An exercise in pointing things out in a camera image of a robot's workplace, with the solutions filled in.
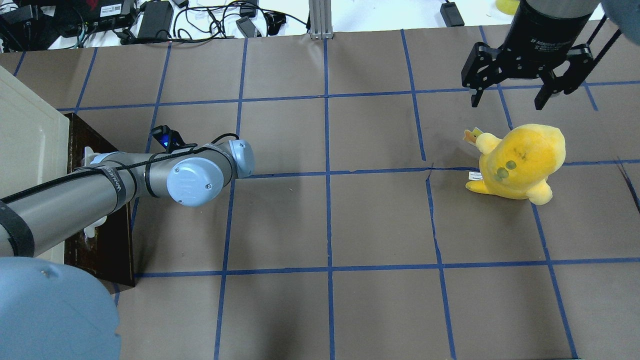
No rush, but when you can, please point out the black power adapter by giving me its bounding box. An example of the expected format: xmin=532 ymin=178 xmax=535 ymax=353
xmin=439 ymin=0 xmax=466 ymax=28

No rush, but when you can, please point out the yellow plush dinosaur toy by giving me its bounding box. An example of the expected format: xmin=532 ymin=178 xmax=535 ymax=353
xmin=463 ymin=124 xmax=566 ymax=206

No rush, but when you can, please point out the dark brown bottom drawer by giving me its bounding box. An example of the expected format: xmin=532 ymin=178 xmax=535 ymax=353
xmin=64 ymin=112 xmax=135 ymax=289

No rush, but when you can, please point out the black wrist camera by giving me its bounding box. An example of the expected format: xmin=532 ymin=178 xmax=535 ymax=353
xmin=150 ymin=125 xmax=197 ymax=154

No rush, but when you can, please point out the black power brick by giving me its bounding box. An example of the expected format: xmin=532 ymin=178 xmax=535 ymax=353
xmin=136 ymin=0 xmax=174 ymax=41

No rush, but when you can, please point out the aluminium frame post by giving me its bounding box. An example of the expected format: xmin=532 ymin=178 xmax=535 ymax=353
xmin=308 ymin=0 xmax=334 ymax=40

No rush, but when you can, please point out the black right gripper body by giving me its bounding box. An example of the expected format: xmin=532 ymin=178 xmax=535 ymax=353
xmin=461 ymin=0 xmax=595 ymax=93

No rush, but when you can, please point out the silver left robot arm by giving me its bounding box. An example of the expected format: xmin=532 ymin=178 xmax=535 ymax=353
xmin=0 ymin=139 xmax=256 ymax=360

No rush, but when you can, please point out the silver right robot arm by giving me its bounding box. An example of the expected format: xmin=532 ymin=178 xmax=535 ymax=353
xmin=461 ymin=0 xmax=640 ymax=110

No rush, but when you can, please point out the cream plastic storage cabinet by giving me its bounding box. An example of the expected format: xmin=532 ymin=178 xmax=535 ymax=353
xmin=0 ymin=68 xmax=70 ymax=198

